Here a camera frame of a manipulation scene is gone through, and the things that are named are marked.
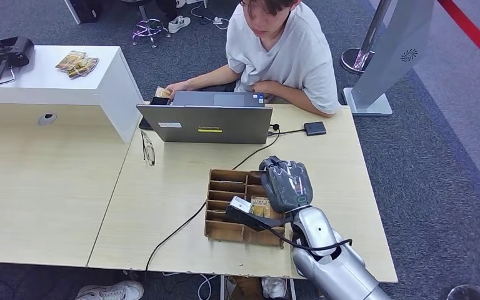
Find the wooden card organizer box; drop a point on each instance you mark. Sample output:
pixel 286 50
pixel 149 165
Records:
pixel 227 198

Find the person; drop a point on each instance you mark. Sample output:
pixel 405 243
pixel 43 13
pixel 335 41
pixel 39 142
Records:
pixel 281 54

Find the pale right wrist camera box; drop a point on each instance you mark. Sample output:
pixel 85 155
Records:
pixel 240 205

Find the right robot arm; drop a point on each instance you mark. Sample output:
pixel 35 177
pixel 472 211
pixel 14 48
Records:
pixel 327 256

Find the chrome stanchion post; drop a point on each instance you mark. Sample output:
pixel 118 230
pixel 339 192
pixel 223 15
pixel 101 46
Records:
pixel 363 54

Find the dark round object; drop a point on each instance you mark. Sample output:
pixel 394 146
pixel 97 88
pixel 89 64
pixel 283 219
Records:
pixel 472 294

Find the black phone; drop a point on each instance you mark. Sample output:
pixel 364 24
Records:
pixel 159 100

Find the black box on floor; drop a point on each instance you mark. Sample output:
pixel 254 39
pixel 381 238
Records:
pixel 86 10

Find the yellow forest hotel card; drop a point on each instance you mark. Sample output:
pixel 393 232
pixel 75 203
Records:
pixel 163 92
pixel 260 207

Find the plain white sneaker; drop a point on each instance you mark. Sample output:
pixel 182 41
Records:
pixel 111 291

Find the person's left forearm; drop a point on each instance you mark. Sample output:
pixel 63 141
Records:
pixel 304 101

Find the black card reader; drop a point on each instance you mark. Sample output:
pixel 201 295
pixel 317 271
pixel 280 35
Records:
pixel 315 128

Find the white table leg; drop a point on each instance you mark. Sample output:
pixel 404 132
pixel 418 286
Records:
pixel 222 288

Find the black device with yellow stripe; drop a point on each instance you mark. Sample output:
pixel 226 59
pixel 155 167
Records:
pixel 6 51

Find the person's right hand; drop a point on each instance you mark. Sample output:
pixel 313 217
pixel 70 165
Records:
pixel 180 87

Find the chrome stool base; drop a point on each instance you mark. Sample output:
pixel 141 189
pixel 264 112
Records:
pixel 148 28

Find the clear eyeglasses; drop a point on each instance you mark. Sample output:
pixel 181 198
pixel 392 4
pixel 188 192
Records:
pixel 149 150

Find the crumpled white cloth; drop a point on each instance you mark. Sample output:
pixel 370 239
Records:
pixel 273 288

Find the brown cardboard box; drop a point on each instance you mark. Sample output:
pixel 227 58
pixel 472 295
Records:
pixel 246 290

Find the white sneaker with black stripes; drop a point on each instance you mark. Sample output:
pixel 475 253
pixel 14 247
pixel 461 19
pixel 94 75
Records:
pixel 188 2
pixel 179 24

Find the stack of hotel cards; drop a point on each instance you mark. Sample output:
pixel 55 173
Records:
pixel 77 64

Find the person's right forearm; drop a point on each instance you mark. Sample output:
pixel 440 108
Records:
pixel 211 78

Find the person's left hand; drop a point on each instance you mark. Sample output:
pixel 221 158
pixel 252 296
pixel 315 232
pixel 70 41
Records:
pixel 265 87

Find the grey round desk grommet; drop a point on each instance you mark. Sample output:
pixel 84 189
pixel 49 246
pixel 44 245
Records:
pixel 47 119

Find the grey Lenovo laptop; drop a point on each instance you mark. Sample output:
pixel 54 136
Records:
pixel 207 120

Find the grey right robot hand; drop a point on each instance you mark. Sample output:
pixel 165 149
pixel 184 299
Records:
pixel 287 186

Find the grey kiosk stand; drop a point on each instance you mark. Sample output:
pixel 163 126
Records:
pixel 393 54

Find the white cabinet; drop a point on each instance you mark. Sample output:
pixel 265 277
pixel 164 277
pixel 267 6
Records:
pixel 58 91

